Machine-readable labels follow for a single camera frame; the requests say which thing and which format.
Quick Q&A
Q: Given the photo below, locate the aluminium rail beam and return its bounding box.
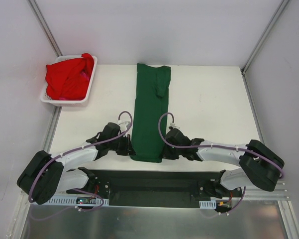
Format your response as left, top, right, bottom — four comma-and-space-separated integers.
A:
244, 181, 290, 201

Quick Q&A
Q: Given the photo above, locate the green t shirt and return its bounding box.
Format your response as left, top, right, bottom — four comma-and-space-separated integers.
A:
130, 63, 171, 163

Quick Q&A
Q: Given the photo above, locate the left slotted cable duct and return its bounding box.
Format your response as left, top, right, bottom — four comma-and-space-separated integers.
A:
44, 196, 109, 207

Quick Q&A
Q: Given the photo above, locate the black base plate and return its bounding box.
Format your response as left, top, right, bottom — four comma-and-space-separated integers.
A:
66, 169, 244, 207

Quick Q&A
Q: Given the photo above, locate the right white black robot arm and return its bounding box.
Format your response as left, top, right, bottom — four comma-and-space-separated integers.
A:
163, 127, 285, 198

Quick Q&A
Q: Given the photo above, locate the right slotted cable duct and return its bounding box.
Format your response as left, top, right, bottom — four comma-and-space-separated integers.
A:
199, 200, 217, 210

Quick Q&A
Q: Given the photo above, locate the white plastic basket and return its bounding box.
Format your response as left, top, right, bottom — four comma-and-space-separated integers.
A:
40, 55, 97, 107

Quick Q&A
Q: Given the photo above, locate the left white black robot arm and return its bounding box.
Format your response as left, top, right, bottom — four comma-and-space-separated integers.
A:
17, 121, 134, 205

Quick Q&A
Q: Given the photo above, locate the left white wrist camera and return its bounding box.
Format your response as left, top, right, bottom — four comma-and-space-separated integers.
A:
117, 120, 131, 135

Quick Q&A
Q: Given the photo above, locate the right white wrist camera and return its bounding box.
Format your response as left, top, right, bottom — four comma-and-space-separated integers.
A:
169, 122, 180, 130

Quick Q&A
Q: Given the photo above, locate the aluminium frame post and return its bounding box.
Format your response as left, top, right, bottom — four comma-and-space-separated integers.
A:
27, 0, 63, 57
240, 0, 292, 74

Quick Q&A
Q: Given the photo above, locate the slotted cable duct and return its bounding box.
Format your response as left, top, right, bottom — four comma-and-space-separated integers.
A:
199, 200, 217, 210
44, 196, 109, 207

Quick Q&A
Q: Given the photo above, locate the left aluminium frame post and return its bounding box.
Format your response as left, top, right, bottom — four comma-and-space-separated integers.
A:
27, 0, 63, 57

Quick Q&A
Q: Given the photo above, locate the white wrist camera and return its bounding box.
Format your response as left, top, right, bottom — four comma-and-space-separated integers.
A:
117, 120, 131, 135
169, 122, 180, 130

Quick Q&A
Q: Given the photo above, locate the right aluminium frame post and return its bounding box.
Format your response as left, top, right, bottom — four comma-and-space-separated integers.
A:
240, 0, 292, 74

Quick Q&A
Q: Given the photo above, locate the red t shirt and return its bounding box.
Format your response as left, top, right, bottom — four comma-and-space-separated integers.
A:
45, 53, 95, 101

